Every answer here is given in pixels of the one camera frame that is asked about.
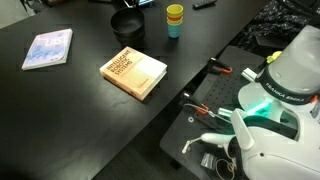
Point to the yellow green plastic object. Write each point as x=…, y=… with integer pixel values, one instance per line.
x=274, y=57

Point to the black remote control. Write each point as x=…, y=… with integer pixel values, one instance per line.
x=204, y=3

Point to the small metal washer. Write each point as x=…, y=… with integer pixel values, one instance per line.
x=190, y=119

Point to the orange and black clamp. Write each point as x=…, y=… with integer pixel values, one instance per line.
x=220, y=66

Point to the black speckled fabric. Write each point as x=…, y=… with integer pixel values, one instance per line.
x=273, y=23

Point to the white plastic block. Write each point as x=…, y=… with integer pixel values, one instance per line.
x=248, y=74

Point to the short metal cylinder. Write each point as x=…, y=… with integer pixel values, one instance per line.
x=225, y=112

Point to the white framed tablet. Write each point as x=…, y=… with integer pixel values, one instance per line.
x=145, y=2

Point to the small clear plastic bag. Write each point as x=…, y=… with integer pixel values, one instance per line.
x=207, y=160

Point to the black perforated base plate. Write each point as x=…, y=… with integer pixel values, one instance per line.
x=223, y=90

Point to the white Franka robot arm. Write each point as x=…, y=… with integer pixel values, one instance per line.
x=283, y=126

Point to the bright yellow plastic cup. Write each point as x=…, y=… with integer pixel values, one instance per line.
x=175, y=10

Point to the blue and white booklet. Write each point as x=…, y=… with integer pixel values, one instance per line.
x=48, y=49

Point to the white and orange book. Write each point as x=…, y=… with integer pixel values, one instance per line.
x=133, y=71

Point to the orange plastic cup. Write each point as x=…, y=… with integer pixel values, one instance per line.
x=174, y=19

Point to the orange plastic piece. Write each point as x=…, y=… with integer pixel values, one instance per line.
x=314, y=99

